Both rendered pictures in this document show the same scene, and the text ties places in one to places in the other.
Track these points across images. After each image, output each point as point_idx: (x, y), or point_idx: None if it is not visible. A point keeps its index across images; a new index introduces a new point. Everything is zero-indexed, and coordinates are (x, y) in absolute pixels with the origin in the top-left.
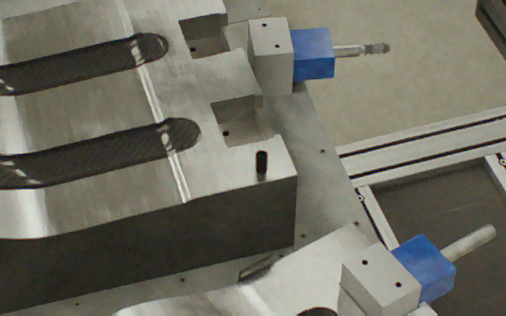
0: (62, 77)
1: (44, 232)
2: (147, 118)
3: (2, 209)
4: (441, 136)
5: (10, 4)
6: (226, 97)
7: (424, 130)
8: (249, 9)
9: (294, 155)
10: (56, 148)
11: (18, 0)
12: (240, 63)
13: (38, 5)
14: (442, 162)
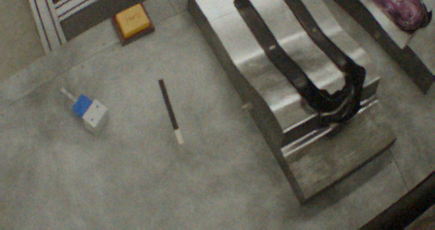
0: (262, 31)
1: (335, 22)
2: None
3: (334, 34)
4: (50, 39)
5: (174, 98)
6: None
7: (47, 46)
8: (161, 0)
9: None
10: (301, 24)
11: (170, 96)
12: None
13: (172, 85)
14: (62, 36)
